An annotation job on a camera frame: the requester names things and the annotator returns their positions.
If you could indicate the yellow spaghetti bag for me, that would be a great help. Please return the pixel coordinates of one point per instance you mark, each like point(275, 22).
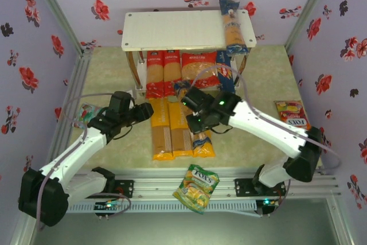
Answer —
point(180, 130)
point(207, 151)
point(161, 130)

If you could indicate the blue pasta box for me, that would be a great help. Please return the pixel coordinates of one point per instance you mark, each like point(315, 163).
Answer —
point(226, 78)

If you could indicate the red macaroni bag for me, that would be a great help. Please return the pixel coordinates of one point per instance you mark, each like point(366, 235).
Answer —
point(199, 70)

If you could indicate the red spaghetti bag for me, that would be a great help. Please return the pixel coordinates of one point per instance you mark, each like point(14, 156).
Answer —
point(171, 74)
point(155, 75)

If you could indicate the blue spaghetti bag with portrait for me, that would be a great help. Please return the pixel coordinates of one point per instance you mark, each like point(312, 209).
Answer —
point(233, 27)

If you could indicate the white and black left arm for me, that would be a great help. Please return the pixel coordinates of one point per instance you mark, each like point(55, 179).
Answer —
point(77, 150)

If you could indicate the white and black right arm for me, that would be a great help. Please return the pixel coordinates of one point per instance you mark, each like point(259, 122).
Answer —
point(263, 124)

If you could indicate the chrome shelf leg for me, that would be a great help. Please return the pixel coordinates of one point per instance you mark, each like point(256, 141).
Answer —
point(134, 70)
point(241, 70)
point(141, 57)

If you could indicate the white two-tier shelf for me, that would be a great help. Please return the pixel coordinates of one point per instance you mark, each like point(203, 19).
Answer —
point(177, 30)

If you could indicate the teal and red candy bag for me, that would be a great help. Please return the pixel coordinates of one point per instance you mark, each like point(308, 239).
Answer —
point(86, 113)

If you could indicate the green Fox's candy bag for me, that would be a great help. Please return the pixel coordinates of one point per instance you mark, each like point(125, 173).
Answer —
point(196, 189)

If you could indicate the red Fox's candy bag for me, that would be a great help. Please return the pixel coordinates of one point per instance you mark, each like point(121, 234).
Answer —
point(291, 113)

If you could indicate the black controller board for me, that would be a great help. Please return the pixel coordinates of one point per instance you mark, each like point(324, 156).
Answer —
point(266, 203)
point(107, 206)

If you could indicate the aluminium side rail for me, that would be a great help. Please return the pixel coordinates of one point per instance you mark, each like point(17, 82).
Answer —
point(77, 84)

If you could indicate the aluminium front rail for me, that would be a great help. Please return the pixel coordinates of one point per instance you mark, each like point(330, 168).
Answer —
point(155, 182)

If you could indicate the aluminium corner post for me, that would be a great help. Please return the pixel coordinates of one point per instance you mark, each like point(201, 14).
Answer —
point(305, 12)
point(57, 12)

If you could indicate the aluminium lower rail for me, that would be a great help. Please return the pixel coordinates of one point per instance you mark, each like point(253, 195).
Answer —
point(341, 222)
point(20, 235)

